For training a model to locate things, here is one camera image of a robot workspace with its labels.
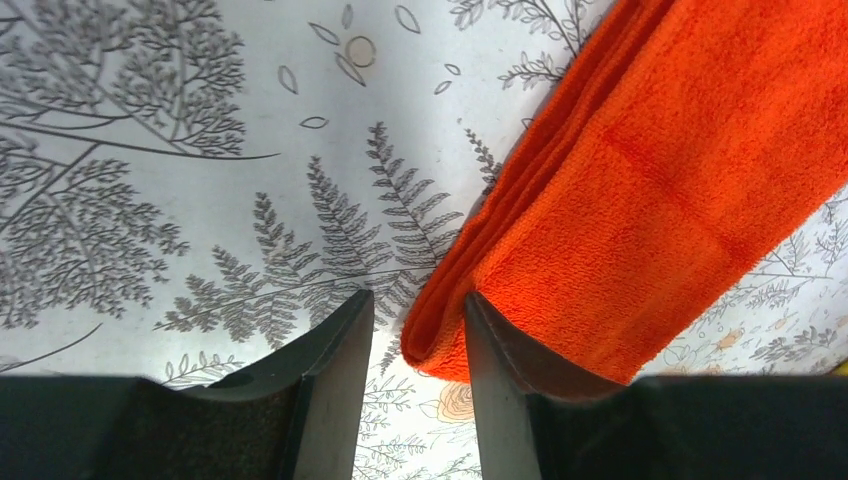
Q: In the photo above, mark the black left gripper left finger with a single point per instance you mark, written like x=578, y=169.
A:
x=293, y=414

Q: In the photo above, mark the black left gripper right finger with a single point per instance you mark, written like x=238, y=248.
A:
x=539, y=416

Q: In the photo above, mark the orange towel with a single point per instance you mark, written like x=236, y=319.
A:
x=687, y=141

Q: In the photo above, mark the floral patterned table mat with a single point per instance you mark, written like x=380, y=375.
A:
x=189, y=186

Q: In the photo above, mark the yellow blue Pokemon towel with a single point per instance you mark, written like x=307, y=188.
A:
x=841, y=369

